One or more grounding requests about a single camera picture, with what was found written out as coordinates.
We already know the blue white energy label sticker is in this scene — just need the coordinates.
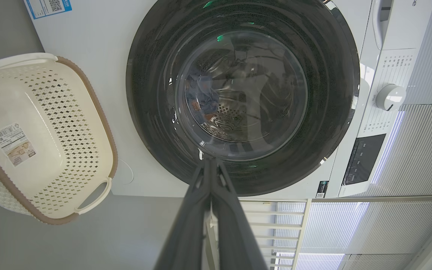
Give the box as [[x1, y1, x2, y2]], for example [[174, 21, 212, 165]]
[[24, 0, 72, 20]]

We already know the white round control knob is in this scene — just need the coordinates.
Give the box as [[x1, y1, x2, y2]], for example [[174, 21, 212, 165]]
[[375, 84, 407, 111]]

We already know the white metal bar rack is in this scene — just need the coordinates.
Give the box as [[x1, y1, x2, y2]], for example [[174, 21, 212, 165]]
[[205, 199, 310, 270]]

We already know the perforated steel washer drum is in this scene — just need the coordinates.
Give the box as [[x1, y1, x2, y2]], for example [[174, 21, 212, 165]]
[[177, 32, 308, 162]]

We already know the white round drain filter cover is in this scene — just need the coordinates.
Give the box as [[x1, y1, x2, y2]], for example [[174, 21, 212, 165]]
[[117, 159, 135, 185]]

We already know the small dark QR sticker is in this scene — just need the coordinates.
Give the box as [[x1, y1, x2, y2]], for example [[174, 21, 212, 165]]
[[315, 181, 329, 198]]

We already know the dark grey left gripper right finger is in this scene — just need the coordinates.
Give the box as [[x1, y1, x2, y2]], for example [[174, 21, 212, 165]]
[[211, 159, 269, 270]]

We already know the blue cartoon print garment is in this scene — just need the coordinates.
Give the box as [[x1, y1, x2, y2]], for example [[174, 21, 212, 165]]
[[186, 71, 220, 124]]

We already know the white front-load washing machine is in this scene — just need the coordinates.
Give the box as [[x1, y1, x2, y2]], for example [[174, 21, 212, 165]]
[[24, 0, 432, 199]]

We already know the cream laundry basket brown rim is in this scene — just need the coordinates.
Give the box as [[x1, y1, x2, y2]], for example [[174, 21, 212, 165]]
[[0, 52, 118, 225]]

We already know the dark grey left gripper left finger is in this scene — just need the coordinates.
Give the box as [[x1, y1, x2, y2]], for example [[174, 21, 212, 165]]
[[154, 159, 213, 270]]

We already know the paper barcode sticker in basket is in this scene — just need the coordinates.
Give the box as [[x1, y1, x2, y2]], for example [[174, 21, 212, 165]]
[[0, 123, 37, 167]]

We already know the white detergent drawer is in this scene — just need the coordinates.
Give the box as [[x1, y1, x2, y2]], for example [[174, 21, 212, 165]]
[[372, 0, 432, 51]]

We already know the dark round glass washer door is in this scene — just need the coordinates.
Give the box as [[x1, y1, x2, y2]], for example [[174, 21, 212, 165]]
[[126, 0, 361, 196]]

